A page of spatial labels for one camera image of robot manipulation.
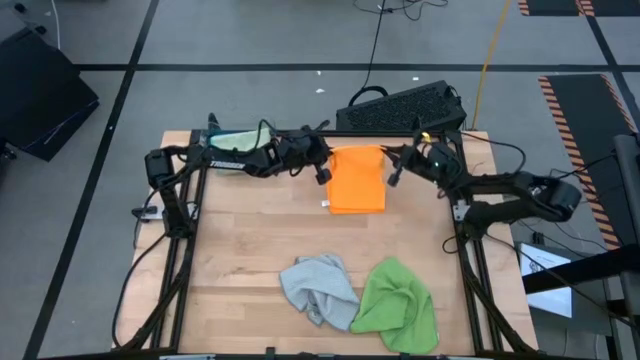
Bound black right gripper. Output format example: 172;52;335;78
380;130;464;190

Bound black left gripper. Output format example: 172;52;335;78
272;119;341;186

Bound orange microfiber towel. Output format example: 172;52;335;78
324;144;388;216

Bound pale green teal-edged towel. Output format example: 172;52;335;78
209;128;274;152

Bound grey microfiber towel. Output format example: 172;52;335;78
278;253;362;333

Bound bright green microfiber towel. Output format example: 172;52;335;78
349;257;441;356

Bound black perforated computer case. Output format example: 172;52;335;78
335;79;468;134

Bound black hazard-striped floor mat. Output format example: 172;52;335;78
517;0;640;18
537;73;640;251

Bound white paper sheet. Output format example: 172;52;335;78
519;242;574;319

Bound black metal beam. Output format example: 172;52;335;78
522;244;640;297

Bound black equipment case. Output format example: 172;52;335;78
0;27;100;162

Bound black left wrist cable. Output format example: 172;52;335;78
251;118;281;152

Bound black floor cable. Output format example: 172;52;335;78
348;0;451;107

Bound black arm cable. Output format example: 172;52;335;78
459;132;527;175

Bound yellow cable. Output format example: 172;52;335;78
469;0;514;131

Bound grey left arm base plate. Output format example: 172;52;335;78
132;201;199;222

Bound grey metal post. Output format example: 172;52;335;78
613;133;640;360

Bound black base cable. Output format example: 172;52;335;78
110;230;170;349

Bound white cable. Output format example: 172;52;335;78
49;0;63;51

